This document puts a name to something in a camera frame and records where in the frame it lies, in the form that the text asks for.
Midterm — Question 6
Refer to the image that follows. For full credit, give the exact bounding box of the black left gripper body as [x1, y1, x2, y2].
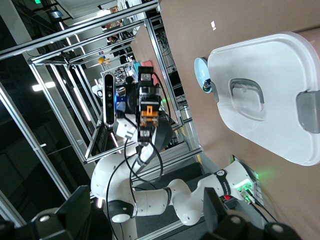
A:
[124, 83, 139, 115]

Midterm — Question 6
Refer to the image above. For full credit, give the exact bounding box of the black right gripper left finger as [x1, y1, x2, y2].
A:
[0, 185, 113, 240]

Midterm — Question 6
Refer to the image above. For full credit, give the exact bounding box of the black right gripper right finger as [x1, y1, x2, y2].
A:
[202, 187, 303, 240]

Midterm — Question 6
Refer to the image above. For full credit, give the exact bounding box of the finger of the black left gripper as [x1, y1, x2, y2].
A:
[138, 66, 154, 88]
[139, 127, 152, 148]

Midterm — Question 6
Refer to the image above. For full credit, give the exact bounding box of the orange push button switch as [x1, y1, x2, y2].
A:
[136, 86, 161, 131]

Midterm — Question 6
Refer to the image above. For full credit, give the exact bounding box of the light blue round plate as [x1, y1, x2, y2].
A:
[194, 57, 213, 94]

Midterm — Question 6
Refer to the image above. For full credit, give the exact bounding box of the white lidded container box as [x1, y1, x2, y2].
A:
[207, 27, 320, 167]

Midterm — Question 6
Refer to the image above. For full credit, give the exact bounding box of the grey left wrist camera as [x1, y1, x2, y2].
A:
[102, 72, 117, 127]

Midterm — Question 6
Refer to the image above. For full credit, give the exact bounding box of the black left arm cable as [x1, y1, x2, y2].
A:
[104, 72, 173, 240]

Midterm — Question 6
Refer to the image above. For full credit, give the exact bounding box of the black base cable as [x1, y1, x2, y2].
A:
[237, 186, 278, 223]

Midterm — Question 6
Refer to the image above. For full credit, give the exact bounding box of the aluminium profile frame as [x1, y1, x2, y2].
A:
[0, 0, 205, 226]

